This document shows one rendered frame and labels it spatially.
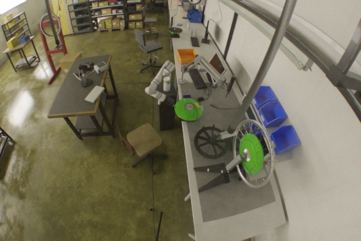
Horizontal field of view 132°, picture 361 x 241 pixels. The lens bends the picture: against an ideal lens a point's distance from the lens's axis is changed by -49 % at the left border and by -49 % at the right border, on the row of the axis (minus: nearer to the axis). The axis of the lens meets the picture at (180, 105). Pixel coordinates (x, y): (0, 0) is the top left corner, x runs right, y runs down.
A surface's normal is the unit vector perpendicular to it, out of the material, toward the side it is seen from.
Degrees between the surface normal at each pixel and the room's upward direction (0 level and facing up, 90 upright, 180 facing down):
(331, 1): 90
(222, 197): 0
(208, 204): 0
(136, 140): 0
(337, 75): 90
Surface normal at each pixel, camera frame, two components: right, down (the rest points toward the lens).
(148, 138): 0.08, -0.66
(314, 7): -0.99, 0.01
